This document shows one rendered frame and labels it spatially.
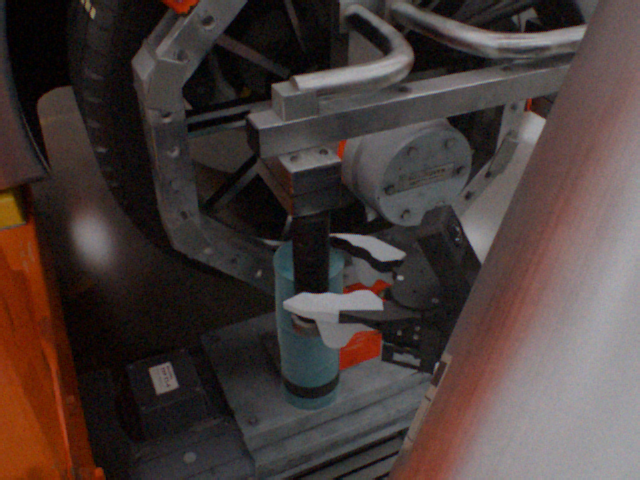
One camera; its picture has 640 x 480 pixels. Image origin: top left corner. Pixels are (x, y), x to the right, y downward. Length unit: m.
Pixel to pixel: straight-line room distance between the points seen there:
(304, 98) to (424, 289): 0.20
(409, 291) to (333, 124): 0.17
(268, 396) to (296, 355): 0.44
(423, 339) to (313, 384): 0.32
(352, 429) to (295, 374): 0.45
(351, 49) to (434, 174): 0.18
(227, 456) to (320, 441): 0.34
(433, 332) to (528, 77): 0.27
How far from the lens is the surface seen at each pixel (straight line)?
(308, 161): 0.53
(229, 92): 1.09
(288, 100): 0.52
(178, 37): 0.68
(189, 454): 0.99
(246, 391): 1.28
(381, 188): 0.68
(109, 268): 2.01
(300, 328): 0.64
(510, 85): 0.65
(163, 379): 1.05
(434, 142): 0.69
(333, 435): 1.28
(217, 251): 0.82
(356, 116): 0.56
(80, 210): 2.31
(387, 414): 1.32
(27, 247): 0.97
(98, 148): 0.81
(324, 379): 0.87
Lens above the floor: 1.21
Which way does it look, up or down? 38 degrees down
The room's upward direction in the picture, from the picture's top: straight up
